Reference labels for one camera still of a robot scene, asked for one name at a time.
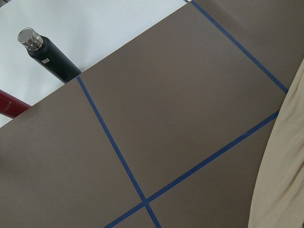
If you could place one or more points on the red bottle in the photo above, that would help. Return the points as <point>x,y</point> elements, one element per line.
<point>10,106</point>

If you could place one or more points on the black steel-capped bottle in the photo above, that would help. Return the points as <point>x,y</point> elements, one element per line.
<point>47,54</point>

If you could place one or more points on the beige long-sleeve printed shirt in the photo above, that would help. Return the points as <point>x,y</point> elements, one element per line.
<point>278,198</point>

